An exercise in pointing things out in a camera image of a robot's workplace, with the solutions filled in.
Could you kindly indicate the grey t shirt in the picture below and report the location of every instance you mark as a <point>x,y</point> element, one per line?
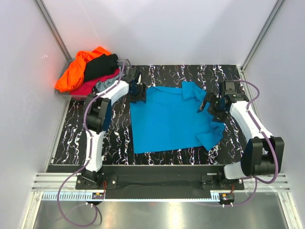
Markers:
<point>101,86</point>

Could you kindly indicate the aluminium frame rail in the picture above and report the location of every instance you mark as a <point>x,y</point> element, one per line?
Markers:
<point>53,181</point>

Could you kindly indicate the magenta t shirt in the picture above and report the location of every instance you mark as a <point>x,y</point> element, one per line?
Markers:
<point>88,87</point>

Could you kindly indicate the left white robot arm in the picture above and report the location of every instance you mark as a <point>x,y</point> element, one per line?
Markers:
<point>97,119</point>

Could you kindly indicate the clear plastic bin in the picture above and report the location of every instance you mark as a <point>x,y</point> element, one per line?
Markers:
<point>66,95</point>

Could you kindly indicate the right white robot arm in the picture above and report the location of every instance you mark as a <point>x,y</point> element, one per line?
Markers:
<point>263,153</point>

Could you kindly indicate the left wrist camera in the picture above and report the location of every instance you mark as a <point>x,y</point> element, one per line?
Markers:
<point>132,71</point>

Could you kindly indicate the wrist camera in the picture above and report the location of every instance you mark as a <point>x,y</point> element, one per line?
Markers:
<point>229,87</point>
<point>132,71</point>

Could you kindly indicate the orange t shirt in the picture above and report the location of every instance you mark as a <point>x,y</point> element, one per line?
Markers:
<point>73,77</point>

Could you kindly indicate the black t shirt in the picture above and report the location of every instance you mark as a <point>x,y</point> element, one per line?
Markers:
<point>101,66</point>

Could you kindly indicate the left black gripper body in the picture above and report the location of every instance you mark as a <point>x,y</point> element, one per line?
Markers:
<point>139,94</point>

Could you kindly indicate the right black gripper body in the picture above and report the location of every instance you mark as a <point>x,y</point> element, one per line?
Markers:
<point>215,104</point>

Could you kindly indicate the blue t shirt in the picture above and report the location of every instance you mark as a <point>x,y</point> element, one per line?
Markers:
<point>170,120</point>

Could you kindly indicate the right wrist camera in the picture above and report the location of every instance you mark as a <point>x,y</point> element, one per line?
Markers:
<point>229,87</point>

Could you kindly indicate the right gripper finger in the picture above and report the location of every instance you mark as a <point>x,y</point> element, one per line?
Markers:
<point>219,116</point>
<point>202,105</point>

